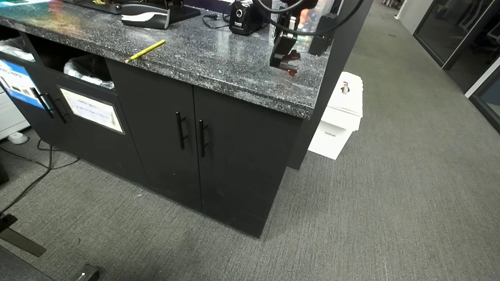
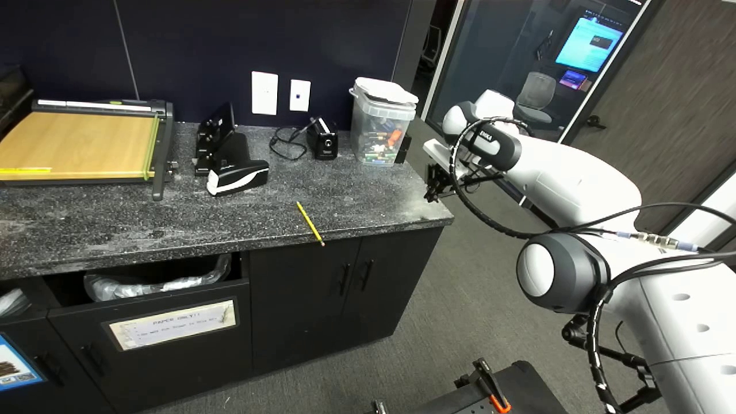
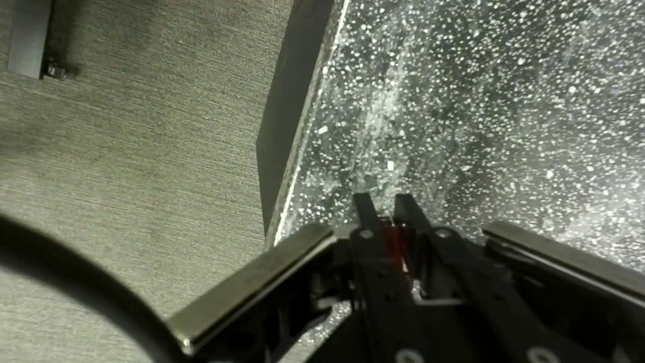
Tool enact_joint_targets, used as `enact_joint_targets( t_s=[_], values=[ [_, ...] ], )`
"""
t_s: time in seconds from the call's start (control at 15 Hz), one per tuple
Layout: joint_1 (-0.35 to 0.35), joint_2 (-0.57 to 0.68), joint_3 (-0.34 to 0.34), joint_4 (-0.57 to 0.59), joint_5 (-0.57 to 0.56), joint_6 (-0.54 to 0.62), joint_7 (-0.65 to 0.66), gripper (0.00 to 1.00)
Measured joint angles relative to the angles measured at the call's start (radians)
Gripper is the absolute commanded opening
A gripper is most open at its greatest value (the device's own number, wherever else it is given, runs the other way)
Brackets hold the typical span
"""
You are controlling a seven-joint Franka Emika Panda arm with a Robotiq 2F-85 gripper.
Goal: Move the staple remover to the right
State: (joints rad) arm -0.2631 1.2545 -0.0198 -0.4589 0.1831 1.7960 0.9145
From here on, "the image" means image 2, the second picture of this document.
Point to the small tablet screen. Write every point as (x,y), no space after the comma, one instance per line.
(572,79)

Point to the black bin door with label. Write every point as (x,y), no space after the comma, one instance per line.
(172,368)

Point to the black hole punch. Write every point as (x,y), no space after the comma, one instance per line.
(211,135)

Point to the orange and black clamp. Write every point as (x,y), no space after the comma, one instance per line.
(490,388)

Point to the black electric pencil sharpener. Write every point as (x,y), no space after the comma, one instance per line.
(323,141)

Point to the wooden paper trimmer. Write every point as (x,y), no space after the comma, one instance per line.
(75,144)

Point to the heap of batteries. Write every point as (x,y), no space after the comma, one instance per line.
(379,146)

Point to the yellow pencil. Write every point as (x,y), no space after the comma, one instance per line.
(310,224)

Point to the clear plastic container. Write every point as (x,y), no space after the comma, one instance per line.
(376,129)

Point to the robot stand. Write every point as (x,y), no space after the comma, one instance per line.
(517,391)

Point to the white container lid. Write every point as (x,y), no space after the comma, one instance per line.
(384,95)

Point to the wall monitor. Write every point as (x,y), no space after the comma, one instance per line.
(589,45)

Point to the clear plastic bin liner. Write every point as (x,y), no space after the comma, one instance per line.
(149,282)
(11,302)

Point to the black bin door with poster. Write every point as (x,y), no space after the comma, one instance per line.
(69,397)

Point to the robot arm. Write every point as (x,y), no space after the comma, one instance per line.
(575,178)

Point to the white wall socket plate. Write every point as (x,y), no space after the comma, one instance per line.
(264,93)

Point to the white switch plate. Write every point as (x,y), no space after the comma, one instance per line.
(299,95)

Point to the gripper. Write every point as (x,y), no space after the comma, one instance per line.
(438,179)

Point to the grey office chair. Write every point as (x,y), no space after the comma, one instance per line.
(535,98)

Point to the black cabinet door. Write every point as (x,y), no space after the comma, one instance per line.
(299,310)
(397,282)

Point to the black and white electric stapler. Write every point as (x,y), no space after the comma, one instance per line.
(238,169)

